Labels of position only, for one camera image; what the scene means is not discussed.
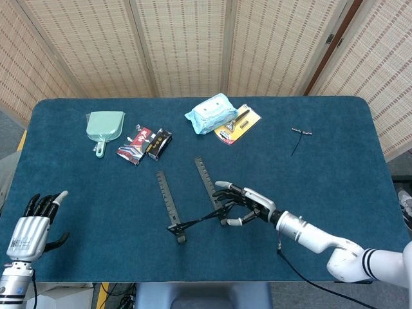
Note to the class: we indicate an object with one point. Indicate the brown wooden post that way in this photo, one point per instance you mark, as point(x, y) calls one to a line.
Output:
point(334, 45)

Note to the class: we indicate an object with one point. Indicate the black folding stand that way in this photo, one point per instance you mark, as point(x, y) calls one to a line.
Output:
point(165, 193)

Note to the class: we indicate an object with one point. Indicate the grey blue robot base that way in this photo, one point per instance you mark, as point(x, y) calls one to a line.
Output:
point(202, 296)

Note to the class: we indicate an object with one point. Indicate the red black flat box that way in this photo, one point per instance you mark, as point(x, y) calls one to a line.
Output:
point(136, 145)

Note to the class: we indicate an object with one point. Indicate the yellow razor blister pack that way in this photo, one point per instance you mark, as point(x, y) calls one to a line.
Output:
point(238, 128)

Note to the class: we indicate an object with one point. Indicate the black zip tie with beads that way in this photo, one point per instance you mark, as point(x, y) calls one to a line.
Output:
point(301, 131)

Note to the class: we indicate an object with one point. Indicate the grey white sneaker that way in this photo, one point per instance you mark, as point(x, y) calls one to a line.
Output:
point(406, 202)

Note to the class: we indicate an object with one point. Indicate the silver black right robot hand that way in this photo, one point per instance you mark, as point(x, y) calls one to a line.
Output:
point(257, 201)

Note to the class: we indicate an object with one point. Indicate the mint green dustpan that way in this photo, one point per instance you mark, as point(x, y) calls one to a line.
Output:
point(104, 127)

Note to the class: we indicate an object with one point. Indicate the white box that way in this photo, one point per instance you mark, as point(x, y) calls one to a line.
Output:
point(64, 296)

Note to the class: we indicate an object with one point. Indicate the light blue wet wipes pack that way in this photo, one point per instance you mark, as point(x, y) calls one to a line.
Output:
point(210, 112)

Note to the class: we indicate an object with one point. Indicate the blue table mat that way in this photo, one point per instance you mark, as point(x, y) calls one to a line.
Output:
point(96, 193)

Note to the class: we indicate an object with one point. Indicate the black gold small box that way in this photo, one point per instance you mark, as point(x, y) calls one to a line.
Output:
point(159, 143)

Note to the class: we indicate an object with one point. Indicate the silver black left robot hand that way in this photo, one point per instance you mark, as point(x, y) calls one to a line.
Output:
point(27, 238)

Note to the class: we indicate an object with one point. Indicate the bamboo folding screen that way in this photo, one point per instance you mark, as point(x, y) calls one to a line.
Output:
point(186, 48)

